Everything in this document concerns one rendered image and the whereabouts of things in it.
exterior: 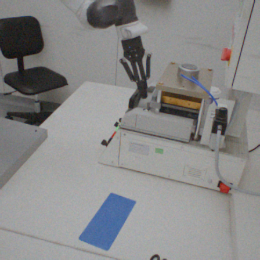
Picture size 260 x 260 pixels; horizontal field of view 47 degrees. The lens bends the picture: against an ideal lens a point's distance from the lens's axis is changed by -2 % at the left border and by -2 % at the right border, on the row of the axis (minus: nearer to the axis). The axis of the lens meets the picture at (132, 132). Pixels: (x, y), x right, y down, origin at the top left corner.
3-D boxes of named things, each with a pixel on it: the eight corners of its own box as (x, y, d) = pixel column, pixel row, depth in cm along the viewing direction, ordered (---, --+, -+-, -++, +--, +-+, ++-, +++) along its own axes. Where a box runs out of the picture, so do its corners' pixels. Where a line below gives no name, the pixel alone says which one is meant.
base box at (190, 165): (234, 148, 139) (244, 116, 130) (234, 203, 107) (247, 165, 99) (123, 124, 149) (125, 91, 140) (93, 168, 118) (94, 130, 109)
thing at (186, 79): (224, 93, 124) (231, 62, 118) (222, 128, 98) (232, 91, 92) (166, 82, 129) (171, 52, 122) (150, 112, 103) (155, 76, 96)
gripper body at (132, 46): (144, 33, 112) (149, 57, 116) (122, 38, 115) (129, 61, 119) (138, 37, 106) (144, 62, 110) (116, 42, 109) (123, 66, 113)
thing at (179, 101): (207, 93, 123) (212, 71, 118) (203, 116, 104) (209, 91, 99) (166, 85, 126) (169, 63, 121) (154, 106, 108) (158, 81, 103)
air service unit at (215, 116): (220, 136, 103) (230, 97, 95) (218, 160, 90) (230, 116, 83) (204, 133, 104) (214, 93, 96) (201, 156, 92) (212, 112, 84)
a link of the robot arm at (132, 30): (119, 23, 113) (123, 37, 116) (108, 29, 103) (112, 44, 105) (151, 15, 109) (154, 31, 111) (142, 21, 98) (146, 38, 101)
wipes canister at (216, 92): (215, 111, 172) (221, 86, 164) (215, 118, 164) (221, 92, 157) (200, 108, 173) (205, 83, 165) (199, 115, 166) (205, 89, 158)
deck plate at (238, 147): (245, 115, 130) (245, 114, 130) (248, 159, 101) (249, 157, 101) (142, 95, 139) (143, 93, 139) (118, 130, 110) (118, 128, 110)
